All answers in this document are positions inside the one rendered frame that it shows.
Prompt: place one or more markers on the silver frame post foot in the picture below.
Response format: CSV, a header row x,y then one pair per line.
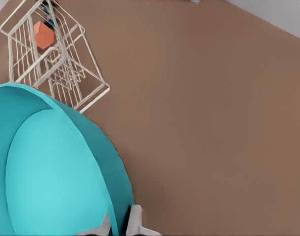
x,y
195,1

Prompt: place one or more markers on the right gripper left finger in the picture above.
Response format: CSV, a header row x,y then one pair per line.
x,y
100,227

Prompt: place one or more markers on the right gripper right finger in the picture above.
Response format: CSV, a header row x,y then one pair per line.
x,y
137,223

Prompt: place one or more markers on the turquoise plate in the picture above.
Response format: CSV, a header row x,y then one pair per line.
x,y
49,172

